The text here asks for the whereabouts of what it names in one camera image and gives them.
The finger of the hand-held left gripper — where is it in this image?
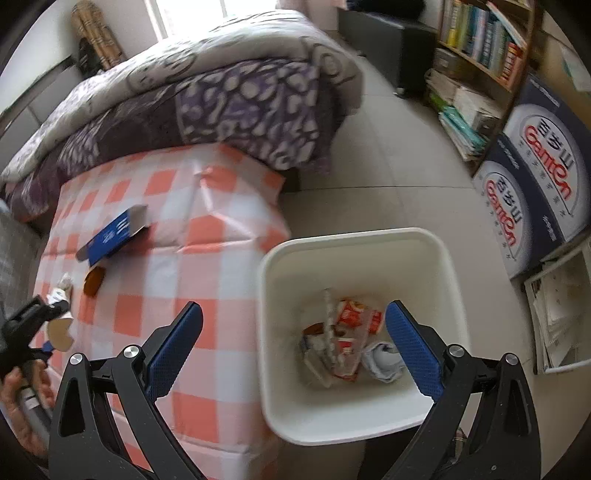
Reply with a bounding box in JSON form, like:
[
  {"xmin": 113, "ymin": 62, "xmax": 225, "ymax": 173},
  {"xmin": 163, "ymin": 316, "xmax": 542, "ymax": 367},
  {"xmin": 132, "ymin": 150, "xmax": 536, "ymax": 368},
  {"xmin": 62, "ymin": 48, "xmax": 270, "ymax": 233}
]
[
  {"xmin": 28, "ymin": 339, "xmax": 55, "ymax": 366},
  {"xmin": 7, "ymin": 296, "xmax": 68, "ymax": 343}
]

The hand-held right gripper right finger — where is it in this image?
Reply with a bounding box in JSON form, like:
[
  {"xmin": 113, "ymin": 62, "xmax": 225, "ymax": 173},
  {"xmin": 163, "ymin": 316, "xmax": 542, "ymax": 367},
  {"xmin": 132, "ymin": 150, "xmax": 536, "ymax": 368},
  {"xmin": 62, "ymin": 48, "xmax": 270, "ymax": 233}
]
[{"xmin": 385, "ymin": 300, "xmax": 542, "ymax": 480}]

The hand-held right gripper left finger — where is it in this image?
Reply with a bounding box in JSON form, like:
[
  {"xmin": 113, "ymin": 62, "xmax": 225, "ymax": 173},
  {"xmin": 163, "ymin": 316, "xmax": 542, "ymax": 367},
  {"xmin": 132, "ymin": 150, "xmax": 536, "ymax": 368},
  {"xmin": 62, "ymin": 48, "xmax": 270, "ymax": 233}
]
[{"xmin": 48, "ymin": 301, "xmax": 206, "ymax": 480}]

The floral paper cup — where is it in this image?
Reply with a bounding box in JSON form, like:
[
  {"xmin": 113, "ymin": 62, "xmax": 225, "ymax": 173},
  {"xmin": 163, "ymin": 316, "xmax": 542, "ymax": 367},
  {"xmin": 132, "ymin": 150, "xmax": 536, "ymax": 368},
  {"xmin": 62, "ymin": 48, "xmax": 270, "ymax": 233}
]
[{"xmin": 47, "ymin": 316, "xmax": 75, "ymax": 352}]

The white tissue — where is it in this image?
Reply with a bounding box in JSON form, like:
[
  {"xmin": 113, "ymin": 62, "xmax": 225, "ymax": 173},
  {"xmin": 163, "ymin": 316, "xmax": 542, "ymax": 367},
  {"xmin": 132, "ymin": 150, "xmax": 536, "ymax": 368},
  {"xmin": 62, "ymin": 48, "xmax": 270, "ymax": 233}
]
[
  {"xmin": 52, "ymin": 274, "xmax": 75, "ymax": 303},
  {"xmin": 361, "ymin": 340, "xmax": 403, "ymax": 383}
]

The red snack packet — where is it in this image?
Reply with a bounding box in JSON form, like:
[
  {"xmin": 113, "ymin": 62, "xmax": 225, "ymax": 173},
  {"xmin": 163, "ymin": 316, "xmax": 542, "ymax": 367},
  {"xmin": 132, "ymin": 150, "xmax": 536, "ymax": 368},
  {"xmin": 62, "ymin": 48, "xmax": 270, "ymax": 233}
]
[{"xmin": 332, "ymin": 336, "xmax": 366, "ymax": 380}]

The red and white cup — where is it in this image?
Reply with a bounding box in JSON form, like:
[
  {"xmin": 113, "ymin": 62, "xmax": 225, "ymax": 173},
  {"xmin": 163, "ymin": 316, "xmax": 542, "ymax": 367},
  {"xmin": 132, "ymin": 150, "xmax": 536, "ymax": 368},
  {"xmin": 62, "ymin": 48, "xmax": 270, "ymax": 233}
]
[{"xmin": 338, "ymin": 299, "xmax": 385, "ymax": 335}]

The white plastic bin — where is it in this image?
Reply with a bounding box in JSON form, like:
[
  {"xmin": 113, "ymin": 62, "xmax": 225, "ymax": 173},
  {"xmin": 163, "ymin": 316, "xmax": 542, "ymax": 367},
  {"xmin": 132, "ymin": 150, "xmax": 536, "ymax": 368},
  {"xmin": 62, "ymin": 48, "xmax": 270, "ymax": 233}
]
[{"xmin": 257, "ymin": 227, "xmax": 472, "ymax": 446}]

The clear packet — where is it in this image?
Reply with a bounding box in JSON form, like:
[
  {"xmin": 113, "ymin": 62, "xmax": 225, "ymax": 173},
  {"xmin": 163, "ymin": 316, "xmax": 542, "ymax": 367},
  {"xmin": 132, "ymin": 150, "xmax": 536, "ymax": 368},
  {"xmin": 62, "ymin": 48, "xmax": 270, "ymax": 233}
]
[{"xmin": 301, "ymin": 323, "xmax": 334, "ymax": 386}]

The person's left hand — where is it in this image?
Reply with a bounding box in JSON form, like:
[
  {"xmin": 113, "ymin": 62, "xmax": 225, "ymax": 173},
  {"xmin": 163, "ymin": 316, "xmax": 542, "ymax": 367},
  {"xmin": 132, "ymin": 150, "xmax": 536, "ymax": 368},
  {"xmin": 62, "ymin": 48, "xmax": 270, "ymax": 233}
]
[{"xmin": 0, "ymin": 360, "xmax": 57, "ymax": 459}]

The white striped cloth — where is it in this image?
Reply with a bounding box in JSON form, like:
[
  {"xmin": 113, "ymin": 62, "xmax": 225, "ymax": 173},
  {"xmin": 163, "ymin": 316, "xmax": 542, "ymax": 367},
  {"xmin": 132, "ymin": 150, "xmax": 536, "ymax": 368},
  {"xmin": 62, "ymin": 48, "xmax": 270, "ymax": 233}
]
[{"xmin": 0, "ymin": 198, "xmax": 43, "ymax": 317}]

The small brown wrapper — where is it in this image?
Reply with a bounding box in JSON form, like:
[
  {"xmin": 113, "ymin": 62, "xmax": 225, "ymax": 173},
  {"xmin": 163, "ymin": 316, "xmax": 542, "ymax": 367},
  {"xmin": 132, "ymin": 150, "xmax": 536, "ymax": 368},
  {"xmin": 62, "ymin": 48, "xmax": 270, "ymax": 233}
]
[{"xmin": 83, "ymin": 266, "xmax": 107, "ymax": 296}]

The orange checkered tablecloth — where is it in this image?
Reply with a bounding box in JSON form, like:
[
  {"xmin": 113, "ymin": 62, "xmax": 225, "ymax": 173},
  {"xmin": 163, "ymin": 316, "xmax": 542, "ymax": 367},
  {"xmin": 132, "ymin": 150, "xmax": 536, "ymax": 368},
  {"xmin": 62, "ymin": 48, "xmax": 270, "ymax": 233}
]
[{"xmin": 32, "ymin": 143, "xmax": 293, "ymax": 480}]

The blue cardboard box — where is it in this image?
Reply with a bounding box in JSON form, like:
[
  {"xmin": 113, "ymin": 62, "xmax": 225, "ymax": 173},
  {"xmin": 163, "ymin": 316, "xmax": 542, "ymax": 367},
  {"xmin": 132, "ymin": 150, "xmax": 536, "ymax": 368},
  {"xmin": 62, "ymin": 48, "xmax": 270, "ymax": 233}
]
[{"xmin": 75, "ymin": 204, "xmax": 149, "ymax": 267}]

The white shelf unit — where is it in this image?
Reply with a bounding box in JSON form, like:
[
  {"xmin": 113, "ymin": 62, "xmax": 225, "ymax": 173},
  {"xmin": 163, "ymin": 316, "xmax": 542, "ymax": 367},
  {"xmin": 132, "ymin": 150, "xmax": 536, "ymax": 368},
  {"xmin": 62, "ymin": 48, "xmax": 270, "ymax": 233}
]
[{"xmin": 522, "ymin": 239, "xmax": 591, "ymax": 376}]

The navy water carton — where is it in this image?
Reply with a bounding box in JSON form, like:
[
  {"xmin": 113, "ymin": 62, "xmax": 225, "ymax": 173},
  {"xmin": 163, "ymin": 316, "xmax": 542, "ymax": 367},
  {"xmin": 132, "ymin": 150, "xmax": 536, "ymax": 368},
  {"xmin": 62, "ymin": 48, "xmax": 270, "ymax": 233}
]
[
  {"xmin": 471, "ymin": 133, "xmax": 570, "ymax": 281},
  {"xmin": 502, "ymin": 73, "xmax": 591, "ymax": 241}
]

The grey padded headboard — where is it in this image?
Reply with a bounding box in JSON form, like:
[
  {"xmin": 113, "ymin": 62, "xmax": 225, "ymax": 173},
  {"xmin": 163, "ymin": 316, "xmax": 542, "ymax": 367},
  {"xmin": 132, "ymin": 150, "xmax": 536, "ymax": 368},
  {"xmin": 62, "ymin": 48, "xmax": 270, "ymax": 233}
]
[{"xmin": 0, "ymin": 54, "xmax": 80, "ymax": 137}]

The stack of books under shelf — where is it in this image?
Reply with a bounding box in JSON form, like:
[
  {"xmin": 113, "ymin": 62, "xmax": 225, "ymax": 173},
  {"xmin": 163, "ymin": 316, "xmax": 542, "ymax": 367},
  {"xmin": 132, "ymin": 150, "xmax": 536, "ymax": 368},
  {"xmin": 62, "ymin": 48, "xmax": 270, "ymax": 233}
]
[{"xmin": 424, "ymin": 68, "xmax": 505, "ymax": 163}]

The bed with purple sheet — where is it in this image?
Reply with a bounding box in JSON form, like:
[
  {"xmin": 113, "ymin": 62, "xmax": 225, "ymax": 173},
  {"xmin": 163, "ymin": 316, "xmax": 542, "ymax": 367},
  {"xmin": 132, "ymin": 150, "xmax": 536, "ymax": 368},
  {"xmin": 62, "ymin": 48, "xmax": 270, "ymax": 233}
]
[{"xmin": 0, "ymin": 7, "xmax": 366, "ymax": 224}]

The black hanging bag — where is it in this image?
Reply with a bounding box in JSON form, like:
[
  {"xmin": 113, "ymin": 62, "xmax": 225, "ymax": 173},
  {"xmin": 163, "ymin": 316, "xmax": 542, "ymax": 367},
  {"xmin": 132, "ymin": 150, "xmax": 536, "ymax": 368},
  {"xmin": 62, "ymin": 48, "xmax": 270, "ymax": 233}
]
[{"xmin": 76, "ymin": 39, "xmax": 103, "ymax": 75}]

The plaid coat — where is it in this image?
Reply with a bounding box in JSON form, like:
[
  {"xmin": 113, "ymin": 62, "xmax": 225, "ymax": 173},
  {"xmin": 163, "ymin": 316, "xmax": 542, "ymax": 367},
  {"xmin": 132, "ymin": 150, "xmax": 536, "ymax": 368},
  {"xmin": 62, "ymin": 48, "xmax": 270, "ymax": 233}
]
[{"xmin": 71, "ymin": 0, "xmax": 129, "ymax": 71}]

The white cartoon quilt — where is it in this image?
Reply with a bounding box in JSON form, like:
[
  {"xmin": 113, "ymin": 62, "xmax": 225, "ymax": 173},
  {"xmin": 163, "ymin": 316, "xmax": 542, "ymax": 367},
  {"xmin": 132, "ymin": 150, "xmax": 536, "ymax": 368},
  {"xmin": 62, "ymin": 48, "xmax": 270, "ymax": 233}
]
[{"xmin": 0, "ymin": 7, "xmax": 366, "ymax": 185}]

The black storage bench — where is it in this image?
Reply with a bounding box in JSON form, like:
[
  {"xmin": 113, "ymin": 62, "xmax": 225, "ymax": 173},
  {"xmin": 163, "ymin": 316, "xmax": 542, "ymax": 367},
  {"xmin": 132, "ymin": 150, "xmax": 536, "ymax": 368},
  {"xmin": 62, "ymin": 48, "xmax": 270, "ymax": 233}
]
[{"xmin": 337, "ymin": 7, "xmax": 440, "ymax": 99}]

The row of green books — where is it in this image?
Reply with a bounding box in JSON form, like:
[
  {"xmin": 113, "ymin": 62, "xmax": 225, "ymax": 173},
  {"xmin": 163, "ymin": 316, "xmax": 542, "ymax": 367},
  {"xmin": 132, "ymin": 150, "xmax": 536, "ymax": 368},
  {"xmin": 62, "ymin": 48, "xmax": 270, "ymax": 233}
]
[{"xmin": 438, "ymin": 0, "xmax": 528, "ymax": 88}]

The wooden bookshelf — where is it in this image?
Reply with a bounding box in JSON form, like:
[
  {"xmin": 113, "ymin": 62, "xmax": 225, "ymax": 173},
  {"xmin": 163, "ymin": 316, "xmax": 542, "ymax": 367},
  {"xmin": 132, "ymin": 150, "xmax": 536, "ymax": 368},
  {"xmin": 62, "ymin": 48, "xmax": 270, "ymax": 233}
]
[{"xmin": 424, "ymin": 0, "xmax": 544, "ymax": 163}]

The brown cardboard box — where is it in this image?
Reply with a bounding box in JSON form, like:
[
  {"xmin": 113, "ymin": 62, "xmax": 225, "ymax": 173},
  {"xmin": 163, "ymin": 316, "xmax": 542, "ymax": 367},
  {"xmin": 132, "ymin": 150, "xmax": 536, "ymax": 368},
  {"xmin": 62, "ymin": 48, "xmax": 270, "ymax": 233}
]
[{"xmin": 531, "ymin": 36, "xmax": 591, "ymax": 94}]

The window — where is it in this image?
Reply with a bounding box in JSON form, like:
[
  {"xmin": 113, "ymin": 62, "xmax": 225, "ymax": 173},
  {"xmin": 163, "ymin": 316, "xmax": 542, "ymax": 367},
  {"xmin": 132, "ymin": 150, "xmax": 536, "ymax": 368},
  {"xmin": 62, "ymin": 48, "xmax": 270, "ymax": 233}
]
[{"xmin": 151, "ymin": 0, "xmax": 280, "ymax": 43}]

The pile of black clothes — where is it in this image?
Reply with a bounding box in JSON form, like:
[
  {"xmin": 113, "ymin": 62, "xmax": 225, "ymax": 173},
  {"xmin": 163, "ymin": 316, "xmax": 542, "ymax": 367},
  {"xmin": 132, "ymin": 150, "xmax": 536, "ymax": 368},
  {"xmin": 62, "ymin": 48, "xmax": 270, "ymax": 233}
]
[{"xmin": 344, "ymin": 0, "xmax": 426, "ymax": 16}]

